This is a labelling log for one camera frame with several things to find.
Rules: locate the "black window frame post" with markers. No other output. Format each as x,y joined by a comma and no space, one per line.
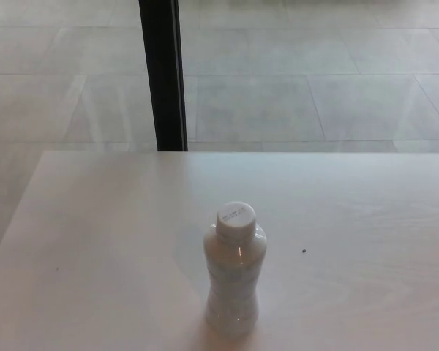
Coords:
162,73

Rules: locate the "white translucent plastic bottle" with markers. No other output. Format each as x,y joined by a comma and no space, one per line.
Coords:
232,285

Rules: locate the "white screw bottle cap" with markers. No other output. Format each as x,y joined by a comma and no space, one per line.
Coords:
237,219

